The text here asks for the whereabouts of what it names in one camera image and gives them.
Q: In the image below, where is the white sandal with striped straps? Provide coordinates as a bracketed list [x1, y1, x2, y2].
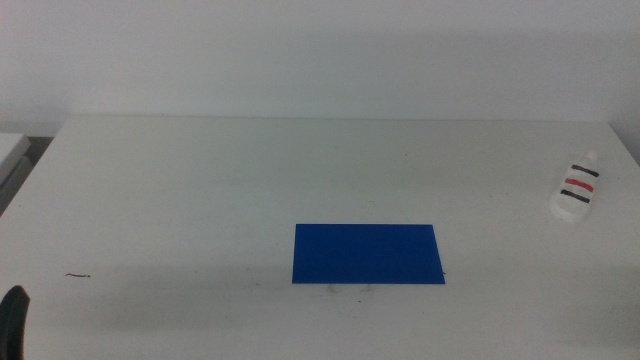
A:
[548, 149, 600, 225]

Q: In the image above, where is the blue rectangular mat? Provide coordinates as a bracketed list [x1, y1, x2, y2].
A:
[291, 223, 446, 286]

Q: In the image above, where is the white side table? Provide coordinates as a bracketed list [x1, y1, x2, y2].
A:
[0, 132, 32, 190]

